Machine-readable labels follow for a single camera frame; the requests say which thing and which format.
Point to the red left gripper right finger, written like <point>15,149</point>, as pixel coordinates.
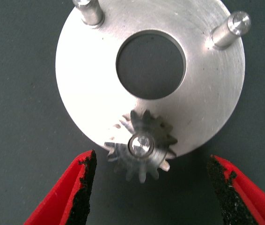
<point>245,199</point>

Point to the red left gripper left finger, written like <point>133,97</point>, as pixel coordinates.
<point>64,194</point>

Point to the small steel planetary gear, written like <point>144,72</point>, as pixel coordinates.
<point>151,161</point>

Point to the round metal carrier plate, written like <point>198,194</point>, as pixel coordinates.
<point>88,82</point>

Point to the dark grey table cloth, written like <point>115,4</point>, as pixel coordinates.
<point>17,70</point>

